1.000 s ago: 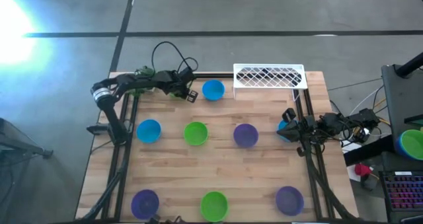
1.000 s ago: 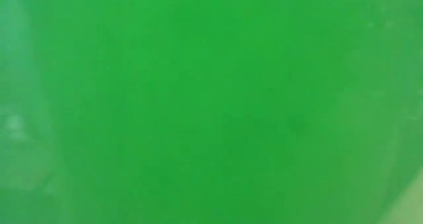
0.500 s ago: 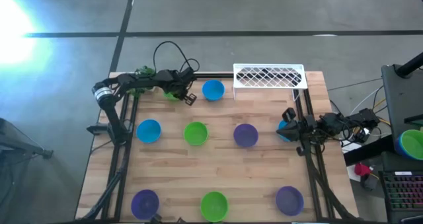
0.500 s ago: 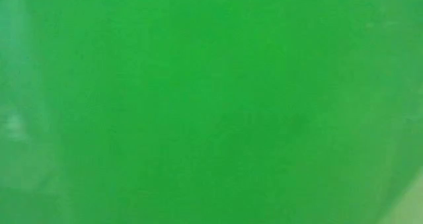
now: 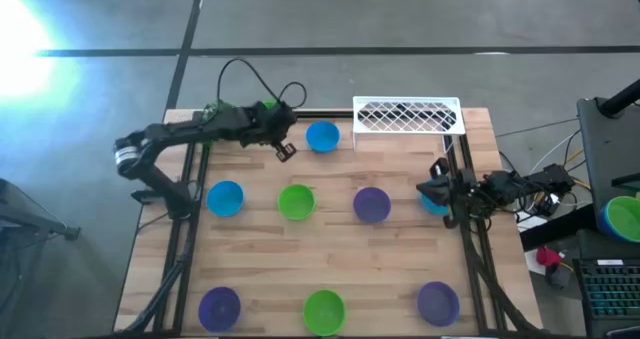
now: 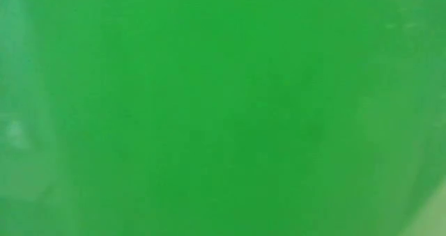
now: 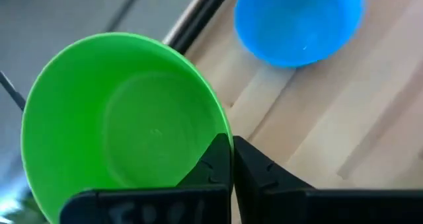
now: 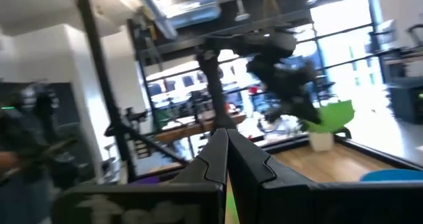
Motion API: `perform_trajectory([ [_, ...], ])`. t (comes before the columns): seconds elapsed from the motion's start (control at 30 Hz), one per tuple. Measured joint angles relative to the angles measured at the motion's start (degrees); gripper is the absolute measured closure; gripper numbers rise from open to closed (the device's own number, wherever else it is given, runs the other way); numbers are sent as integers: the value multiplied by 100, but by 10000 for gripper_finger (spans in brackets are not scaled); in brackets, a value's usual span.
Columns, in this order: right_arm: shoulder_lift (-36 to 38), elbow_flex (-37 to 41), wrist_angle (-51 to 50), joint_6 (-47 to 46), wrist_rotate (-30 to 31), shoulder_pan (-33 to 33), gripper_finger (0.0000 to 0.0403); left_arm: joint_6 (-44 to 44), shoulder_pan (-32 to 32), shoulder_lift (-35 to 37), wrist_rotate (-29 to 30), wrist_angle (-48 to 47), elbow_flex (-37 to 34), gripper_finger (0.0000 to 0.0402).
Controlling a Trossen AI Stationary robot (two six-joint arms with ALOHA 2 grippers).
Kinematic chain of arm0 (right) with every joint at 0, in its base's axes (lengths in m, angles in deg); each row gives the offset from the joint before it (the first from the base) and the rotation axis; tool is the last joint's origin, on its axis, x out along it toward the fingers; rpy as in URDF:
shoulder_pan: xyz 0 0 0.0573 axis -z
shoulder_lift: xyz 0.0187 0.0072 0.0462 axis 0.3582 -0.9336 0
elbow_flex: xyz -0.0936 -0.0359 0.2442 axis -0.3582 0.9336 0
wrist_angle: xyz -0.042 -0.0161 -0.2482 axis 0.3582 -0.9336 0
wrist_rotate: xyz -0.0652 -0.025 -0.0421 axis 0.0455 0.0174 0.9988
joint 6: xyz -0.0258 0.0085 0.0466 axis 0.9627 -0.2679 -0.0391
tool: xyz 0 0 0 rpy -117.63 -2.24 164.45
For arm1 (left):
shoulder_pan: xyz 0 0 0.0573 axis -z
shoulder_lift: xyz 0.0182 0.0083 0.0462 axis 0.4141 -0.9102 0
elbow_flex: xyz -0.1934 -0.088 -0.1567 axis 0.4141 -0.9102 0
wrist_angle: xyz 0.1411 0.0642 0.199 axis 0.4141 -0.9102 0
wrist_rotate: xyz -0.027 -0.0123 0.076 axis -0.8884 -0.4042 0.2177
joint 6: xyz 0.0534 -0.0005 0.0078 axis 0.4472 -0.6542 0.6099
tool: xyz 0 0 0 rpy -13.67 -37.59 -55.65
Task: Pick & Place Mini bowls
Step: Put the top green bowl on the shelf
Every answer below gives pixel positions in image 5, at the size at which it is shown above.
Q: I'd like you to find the black backlit keyboard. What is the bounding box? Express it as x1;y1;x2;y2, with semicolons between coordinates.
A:
573;257;640;338

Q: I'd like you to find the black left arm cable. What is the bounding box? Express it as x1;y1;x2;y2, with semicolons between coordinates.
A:
216;57;308;111

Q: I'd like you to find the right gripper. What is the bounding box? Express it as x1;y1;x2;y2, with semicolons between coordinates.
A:
416;157;464;211

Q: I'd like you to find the small black object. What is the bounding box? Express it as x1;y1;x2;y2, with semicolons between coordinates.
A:
544;264;573;289

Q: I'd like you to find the black floor stand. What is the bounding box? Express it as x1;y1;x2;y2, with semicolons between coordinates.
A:
0;178;82;243

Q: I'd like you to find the white wire rack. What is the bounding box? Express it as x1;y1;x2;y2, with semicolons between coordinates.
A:
352;95;467;153

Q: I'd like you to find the blue mini bowl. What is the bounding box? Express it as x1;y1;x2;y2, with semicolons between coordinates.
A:
304;120;342;154
418;192;451;217
205;179;246;218
596;201;614;240

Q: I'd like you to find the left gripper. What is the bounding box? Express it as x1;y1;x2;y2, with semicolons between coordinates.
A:
238;100;299;164

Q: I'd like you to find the purple mini bowl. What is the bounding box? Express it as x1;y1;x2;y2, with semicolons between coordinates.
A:
352;186;392;225
416;280;461;328
197;285;242;334

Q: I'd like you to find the black aluminium frame rail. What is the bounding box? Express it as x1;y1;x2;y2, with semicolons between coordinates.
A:
174;141;211;335
460;134;506;333
443;134;489;334
152;141;197;335
293;108;354;120

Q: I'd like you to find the small red object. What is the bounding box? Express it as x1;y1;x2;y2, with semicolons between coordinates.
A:
536;246;562;268

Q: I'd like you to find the black pole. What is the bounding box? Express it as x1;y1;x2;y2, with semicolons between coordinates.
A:
598;77;640;119

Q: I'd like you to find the dark grey case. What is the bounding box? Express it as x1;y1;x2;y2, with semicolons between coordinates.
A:
576;96;640;215

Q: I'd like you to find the black desk edge bar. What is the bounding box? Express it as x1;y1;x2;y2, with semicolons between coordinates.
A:
519;206;599;251

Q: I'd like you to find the black diagonal frame brace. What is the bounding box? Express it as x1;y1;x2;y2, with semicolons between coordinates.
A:
122;258;187;335
472;254;536;337

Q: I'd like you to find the white paper sheet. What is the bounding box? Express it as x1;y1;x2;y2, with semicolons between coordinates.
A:
516;213;549;233

